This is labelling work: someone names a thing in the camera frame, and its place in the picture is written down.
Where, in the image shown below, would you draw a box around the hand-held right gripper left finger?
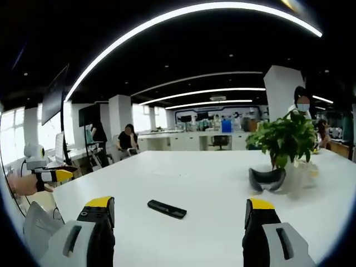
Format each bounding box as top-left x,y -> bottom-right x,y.
38,196 -> 116,267

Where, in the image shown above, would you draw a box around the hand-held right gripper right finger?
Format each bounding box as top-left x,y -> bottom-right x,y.
242,197 -> 317,267

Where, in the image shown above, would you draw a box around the black remote control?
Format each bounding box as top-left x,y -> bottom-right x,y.
147,199 -> 187,220

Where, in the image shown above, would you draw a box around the person's left hand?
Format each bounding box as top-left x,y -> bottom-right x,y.
7,174 -> 54,197

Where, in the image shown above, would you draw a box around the white computer monitor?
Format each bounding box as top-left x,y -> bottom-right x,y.
54,131 -> 65,165

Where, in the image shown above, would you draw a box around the grey chair back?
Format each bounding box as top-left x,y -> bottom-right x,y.
23,201 -> 65,254

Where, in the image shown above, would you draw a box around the grey headset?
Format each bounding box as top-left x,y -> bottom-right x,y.
248,167 -> 286,192

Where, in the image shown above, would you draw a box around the black standing screen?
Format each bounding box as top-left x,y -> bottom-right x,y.
78,103 -> 101,126

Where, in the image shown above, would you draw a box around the clear plastic cup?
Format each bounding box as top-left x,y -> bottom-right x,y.
289,160 -> 319,190

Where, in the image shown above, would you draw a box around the green potted plant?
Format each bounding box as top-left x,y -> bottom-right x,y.
245,110 -> 318,171

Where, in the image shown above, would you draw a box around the black office chair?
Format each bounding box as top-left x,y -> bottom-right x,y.
208,135 -> 232,151

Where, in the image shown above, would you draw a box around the white counter cabinets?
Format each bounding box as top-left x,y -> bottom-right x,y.
137,130 -> 251,152

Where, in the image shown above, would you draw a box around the long white ceiling light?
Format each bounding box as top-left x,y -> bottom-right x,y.
64,2 -> 323,101

